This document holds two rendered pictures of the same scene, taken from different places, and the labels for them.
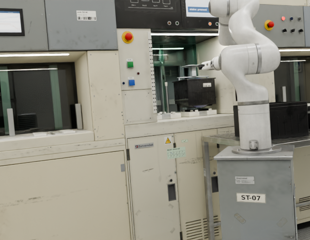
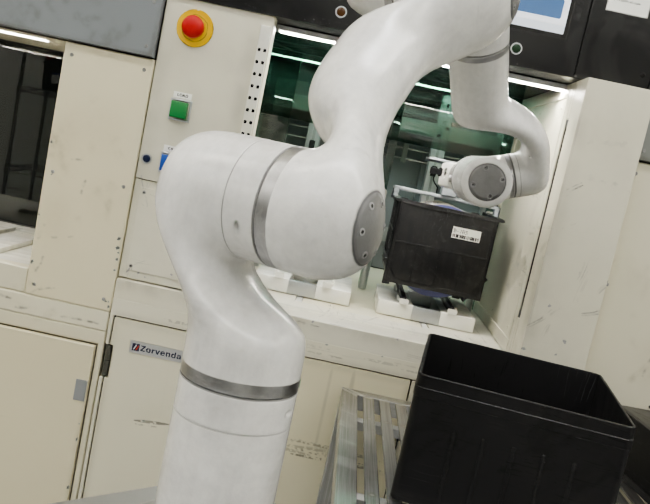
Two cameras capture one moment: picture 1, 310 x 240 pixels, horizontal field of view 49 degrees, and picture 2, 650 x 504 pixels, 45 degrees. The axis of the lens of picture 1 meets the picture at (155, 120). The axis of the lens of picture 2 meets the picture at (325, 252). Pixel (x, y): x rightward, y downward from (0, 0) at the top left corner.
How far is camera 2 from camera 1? 102 cm
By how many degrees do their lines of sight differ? 23
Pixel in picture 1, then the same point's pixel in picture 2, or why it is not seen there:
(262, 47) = (288, 174)
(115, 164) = (63, 373)
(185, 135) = not seen: hidden behind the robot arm
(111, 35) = (144, 12)
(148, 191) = (137, 480)
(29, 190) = not seen: outside the picture
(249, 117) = (175, 426)
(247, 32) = (328, 95)
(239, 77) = (176, 263)
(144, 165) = (145, 407)
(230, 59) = (167, 184)
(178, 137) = not seen: hidden behind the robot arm
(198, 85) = (434, 226)
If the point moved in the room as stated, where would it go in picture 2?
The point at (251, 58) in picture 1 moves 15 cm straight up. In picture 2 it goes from (232, 203) to (264, 38)
